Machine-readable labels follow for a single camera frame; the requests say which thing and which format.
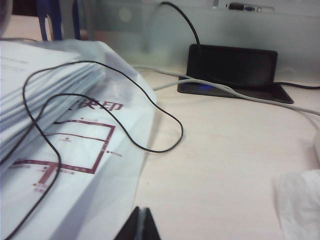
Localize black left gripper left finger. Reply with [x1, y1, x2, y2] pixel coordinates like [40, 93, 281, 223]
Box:
[115, 206, 141, 240]

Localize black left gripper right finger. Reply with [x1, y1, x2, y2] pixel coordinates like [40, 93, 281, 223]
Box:
[143, 207, 163, 240]

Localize plastic bag of papers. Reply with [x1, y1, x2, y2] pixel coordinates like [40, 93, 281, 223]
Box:
[0, 39, 159, 240]

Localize white crumpled tissue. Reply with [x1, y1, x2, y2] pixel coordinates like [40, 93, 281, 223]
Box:
[271, 168, 320, 240]

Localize black flat base pad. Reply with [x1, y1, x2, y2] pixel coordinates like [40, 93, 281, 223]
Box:
[177, 75, 295, 105]

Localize black rectangular device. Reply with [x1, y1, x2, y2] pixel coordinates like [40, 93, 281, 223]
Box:
[185, 43, 279, 91]

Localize blue chair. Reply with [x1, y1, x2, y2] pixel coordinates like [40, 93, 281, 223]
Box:
[34, 0, 83, 42]

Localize frosted glass desk partition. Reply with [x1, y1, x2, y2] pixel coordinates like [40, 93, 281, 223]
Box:
[62, 0, 320, 84]

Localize thin black wire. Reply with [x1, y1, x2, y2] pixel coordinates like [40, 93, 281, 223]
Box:
[0, 60, 185, 240]

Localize grey power strip cable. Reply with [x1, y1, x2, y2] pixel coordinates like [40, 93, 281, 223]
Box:
[134, 65, 320, 133]

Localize black cable on desk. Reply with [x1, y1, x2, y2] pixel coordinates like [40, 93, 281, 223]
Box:
[274, 80, 320, 90]

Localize thick black cable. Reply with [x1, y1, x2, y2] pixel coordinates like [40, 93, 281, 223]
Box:
[160, 0, 202, 46]

